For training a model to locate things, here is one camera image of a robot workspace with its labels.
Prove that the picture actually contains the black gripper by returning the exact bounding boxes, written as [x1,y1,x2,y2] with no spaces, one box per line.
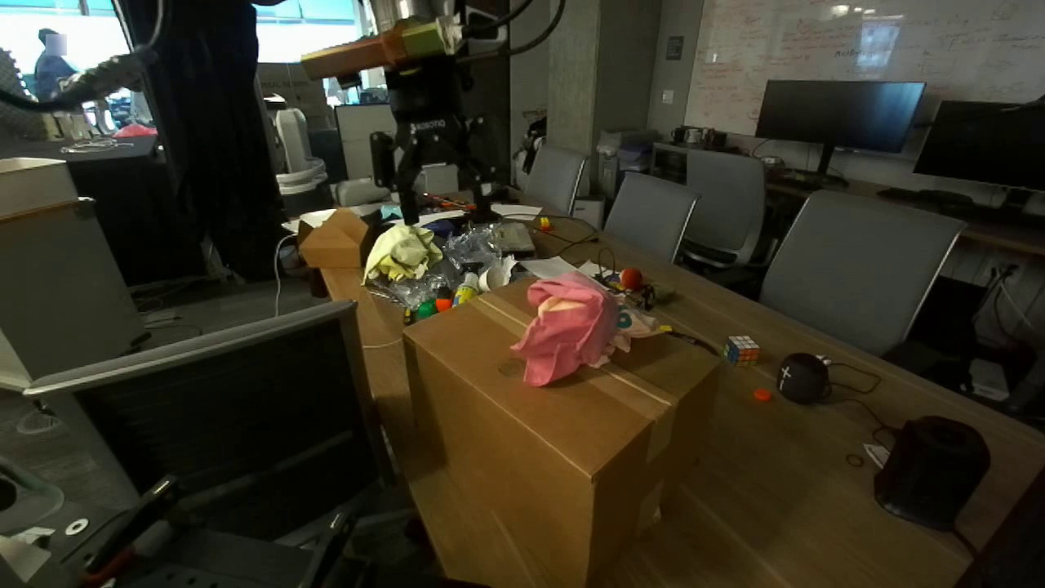
[385,63,498,226]

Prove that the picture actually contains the white paper sheet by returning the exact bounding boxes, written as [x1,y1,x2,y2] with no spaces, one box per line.
[487,198,550,226]

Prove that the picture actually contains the white paper stack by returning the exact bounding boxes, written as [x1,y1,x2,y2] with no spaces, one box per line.
[518,254,580,284]

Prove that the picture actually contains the black pouch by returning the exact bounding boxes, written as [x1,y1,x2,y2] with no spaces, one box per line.
[872,415,994,535]

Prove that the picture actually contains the wall whiteboard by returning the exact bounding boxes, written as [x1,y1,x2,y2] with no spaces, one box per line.
[695,0,1045,141]

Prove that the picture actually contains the brown cardboard piece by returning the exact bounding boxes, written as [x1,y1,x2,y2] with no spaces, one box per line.
[297,209,373,307]

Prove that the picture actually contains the black computer monitor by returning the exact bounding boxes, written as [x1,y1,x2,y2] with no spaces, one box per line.
[753,78,929,156]
[911,99,1045,192]

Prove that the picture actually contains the grey cabinet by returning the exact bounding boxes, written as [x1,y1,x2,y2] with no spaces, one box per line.
[0,154,150,378]

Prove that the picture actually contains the peach cloth garment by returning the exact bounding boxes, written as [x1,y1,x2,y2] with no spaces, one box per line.
[565,284,629,374]

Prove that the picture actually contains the black curtain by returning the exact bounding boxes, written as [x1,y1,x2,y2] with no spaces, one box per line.
[115,0,289,282]

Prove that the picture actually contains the clear plastic bags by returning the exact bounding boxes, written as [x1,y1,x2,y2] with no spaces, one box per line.
[439,222,523,296]

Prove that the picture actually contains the small colourful puzzle cube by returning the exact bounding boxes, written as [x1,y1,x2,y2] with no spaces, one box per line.
[726,332,765,369]

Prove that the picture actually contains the yellow cloth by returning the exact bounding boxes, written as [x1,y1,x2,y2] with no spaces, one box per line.
[360,222,450,296]

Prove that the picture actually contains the brown cardboard box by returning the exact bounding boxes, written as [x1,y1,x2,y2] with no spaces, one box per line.
[401,284,726,588]

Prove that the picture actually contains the person in dark clothes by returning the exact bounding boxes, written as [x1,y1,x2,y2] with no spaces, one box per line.
[31,28,80,102]

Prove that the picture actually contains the pink cloth garment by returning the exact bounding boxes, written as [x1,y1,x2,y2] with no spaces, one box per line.
[506,271,626,393]

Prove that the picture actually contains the white round appliance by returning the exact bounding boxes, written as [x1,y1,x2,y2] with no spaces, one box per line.
[262,95,334,209]

